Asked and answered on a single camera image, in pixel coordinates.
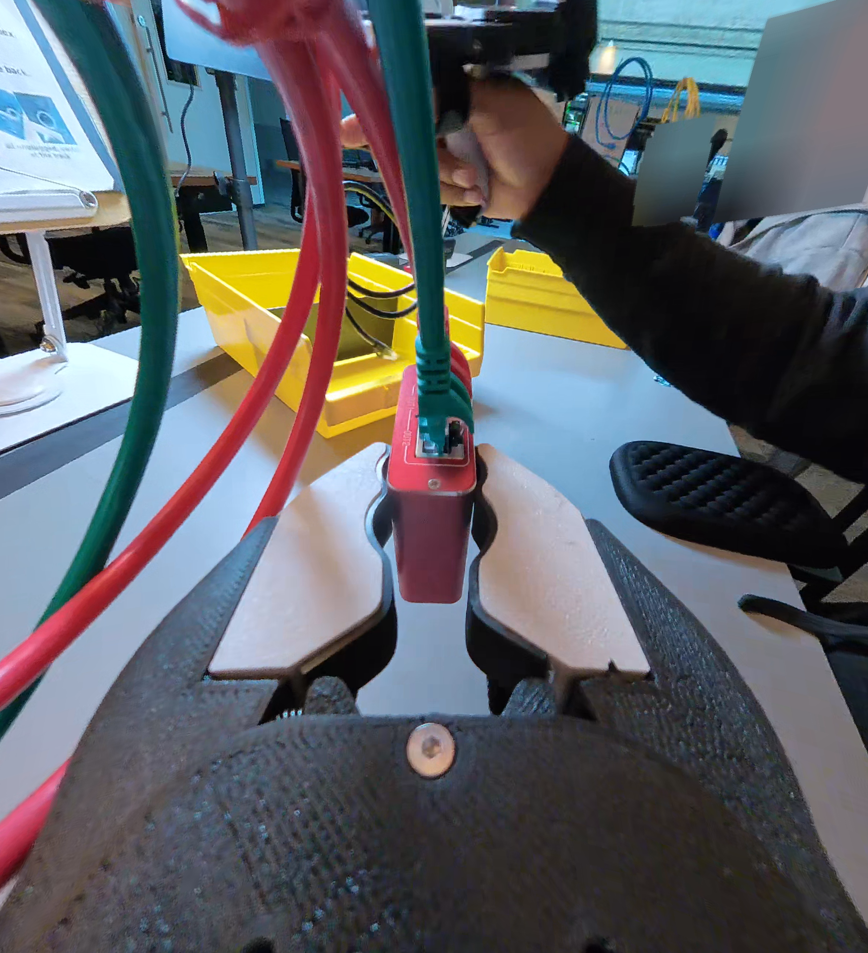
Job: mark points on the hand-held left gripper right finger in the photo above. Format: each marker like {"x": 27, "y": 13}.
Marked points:
{"x": 553, "y": 588}

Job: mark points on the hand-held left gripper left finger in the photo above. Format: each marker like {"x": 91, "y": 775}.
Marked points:
{"x": 307, "y": 588}

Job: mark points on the red network switch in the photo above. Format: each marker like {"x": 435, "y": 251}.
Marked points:
{"x": 434, "y": 536}

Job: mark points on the yellow plastic bin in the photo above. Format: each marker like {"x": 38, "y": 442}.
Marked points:
{"x": 538, "y": 298}
{"x": 247, "y": 313}

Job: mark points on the person's right forearm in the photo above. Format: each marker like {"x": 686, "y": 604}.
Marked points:
{"x": 702, "y": 298}

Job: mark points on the person's right hand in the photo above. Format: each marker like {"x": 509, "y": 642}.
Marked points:
{"x": 515, "y": 149}

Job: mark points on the black textured pad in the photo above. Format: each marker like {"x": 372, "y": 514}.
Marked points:
{"x": 724, "y": 499}

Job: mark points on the black bin divider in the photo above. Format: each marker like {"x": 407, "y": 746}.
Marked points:
{"x": 396, "y": 331}

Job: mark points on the printed instruction sheet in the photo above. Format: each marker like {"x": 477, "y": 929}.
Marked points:
{"x": 2, "y": 74}

